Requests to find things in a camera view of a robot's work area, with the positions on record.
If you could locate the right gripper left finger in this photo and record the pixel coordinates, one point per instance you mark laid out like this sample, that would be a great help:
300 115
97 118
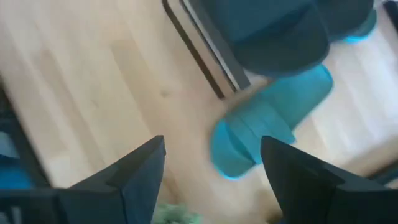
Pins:
93 205

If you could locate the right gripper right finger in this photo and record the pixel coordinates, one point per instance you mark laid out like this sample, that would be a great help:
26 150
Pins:
311 202

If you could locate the green slide sandal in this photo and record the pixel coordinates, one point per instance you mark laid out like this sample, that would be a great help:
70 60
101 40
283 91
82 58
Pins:
273 118

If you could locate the black slide sandal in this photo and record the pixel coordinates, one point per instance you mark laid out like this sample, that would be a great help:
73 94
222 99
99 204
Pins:
273 37

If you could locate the green potted plant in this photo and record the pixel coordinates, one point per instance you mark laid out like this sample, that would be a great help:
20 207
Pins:
174 216

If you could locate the wooden shelf with black frame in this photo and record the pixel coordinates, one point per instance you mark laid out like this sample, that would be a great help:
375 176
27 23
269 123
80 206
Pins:
222 56

